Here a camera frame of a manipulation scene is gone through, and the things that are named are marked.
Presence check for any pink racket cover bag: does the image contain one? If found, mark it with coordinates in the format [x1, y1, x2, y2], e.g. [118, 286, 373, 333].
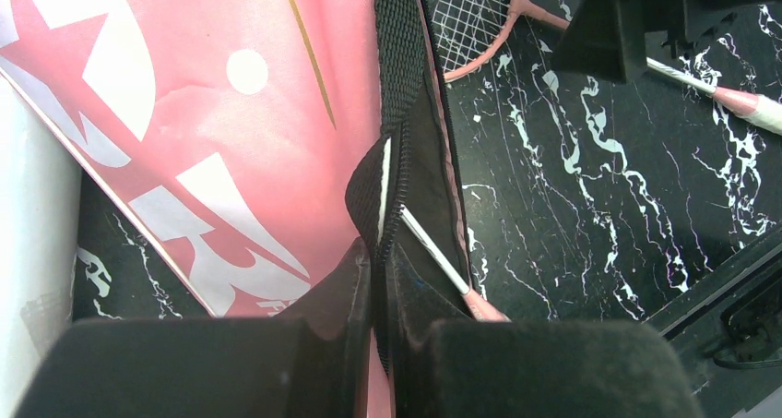
[0, 0, 475, 418]

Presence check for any pink badminton racket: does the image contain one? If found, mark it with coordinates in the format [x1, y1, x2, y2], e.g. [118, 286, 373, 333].
[432, 0, 781, 135]
[400, 206, 510, 322]

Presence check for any white shuttlecock tube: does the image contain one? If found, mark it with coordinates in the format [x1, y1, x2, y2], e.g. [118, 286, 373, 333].
[1, 80, 82, 417]

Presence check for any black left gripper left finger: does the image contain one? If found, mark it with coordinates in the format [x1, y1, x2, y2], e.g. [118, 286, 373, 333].
[16, 240, 372, 417]

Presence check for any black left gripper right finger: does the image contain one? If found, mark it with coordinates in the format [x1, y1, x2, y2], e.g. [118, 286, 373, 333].
[387, 247, 703, 417]

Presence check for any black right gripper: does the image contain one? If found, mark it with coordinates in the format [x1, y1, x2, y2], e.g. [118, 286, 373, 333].
[551, 0, 781, 84]

